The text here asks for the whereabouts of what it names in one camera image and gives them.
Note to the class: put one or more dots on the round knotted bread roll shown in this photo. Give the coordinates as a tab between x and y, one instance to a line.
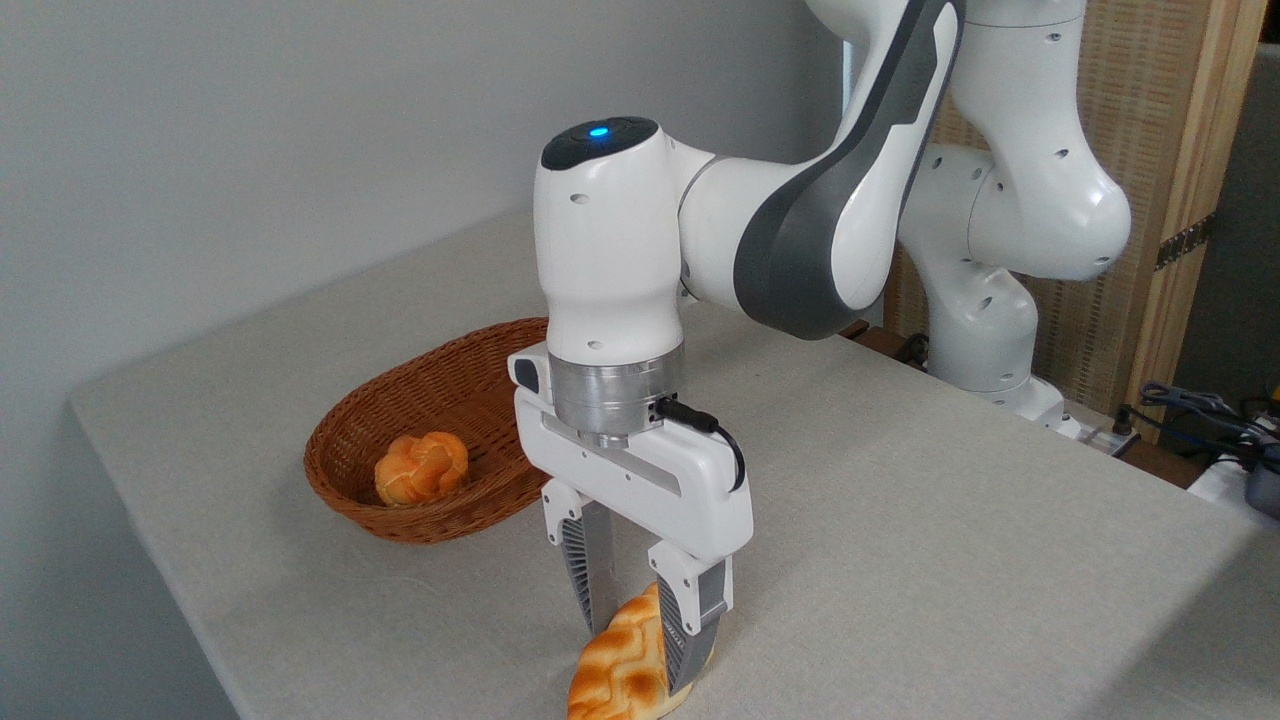
422	468

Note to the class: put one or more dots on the brown wicker oval basket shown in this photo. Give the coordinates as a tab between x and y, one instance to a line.
440	390

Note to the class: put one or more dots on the dark grey box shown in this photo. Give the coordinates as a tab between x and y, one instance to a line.
1265	490

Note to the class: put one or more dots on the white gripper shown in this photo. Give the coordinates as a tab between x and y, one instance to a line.
660	490

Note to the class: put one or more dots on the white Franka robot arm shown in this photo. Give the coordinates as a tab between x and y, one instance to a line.
800	230

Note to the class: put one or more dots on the metal screen hinge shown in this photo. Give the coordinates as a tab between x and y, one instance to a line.
1185	242

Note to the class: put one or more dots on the long braided bread loaf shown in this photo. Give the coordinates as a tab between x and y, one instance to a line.
620	670

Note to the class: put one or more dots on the brown wooden base boards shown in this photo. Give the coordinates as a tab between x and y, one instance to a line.
885	342

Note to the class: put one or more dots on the white power strip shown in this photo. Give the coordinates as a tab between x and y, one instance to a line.
1220	480

